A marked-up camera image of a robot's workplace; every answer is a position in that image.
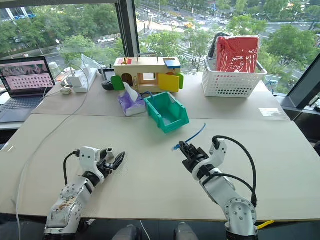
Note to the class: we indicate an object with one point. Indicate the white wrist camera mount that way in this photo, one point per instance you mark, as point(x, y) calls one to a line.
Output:
point(218, 152)
point(88, 156)

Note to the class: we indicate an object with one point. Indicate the green plastic bin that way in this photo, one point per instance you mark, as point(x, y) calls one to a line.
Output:
point(167, 112)

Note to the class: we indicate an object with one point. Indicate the black item behind basket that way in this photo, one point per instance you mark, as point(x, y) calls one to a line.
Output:
point(214, 45)

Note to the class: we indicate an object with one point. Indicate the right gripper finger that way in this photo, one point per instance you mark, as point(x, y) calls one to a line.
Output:
point(183, 149)
point(193, 150)

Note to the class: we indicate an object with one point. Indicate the red bag in plastic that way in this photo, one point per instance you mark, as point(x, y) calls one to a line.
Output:
point(236, 53)

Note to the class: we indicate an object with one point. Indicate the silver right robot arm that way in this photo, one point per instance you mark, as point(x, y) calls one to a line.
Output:
point(231, 197)

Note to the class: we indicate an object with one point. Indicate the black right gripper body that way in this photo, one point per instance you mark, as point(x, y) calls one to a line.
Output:
point(196, 160)

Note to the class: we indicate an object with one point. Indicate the small beige pebble object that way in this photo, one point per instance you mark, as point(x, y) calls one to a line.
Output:
point(66, 90)

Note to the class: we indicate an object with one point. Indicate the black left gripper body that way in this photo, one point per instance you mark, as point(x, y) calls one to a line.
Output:
point(106, 167)

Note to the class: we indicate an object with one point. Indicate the dark rounded shape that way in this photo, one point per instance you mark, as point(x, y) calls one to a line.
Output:
point(185, 232)
point(127, 233)

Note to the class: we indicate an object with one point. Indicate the white power strip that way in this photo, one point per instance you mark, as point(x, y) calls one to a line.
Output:
point(86, 80)

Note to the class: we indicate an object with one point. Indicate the purple tissue pack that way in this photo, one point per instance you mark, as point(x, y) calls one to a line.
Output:
point(131, 103)

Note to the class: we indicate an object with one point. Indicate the open laptop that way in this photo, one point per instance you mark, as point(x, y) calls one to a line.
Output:
point(23, 82)

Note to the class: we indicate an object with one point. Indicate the black remote controller with screen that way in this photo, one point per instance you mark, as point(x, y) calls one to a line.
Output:
point(108, 74)

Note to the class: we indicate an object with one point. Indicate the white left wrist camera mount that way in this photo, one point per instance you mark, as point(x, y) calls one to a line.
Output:
point(88, 156)

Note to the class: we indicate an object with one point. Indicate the wooden latch box toy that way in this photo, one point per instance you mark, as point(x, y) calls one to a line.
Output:
point(146, 66)

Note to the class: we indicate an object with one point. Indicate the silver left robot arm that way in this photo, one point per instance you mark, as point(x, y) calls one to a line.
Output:
point(65, 208)

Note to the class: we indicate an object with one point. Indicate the white charger plug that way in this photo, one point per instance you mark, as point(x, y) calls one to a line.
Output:
point(74, 79)

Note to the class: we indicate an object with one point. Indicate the white paper cup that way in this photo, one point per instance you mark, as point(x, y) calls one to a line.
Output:
point(54, 69)

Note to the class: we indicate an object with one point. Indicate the clear plastic sheet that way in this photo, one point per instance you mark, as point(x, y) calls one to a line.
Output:
point(88, 62)

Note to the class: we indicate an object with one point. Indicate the black round holder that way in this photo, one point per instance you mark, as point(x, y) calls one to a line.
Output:
point(107, 85)

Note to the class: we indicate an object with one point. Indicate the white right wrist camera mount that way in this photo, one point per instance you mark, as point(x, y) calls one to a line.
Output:
point(218, 152)

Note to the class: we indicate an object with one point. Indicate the white perforated basket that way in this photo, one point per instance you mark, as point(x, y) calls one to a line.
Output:
point(230, 83)

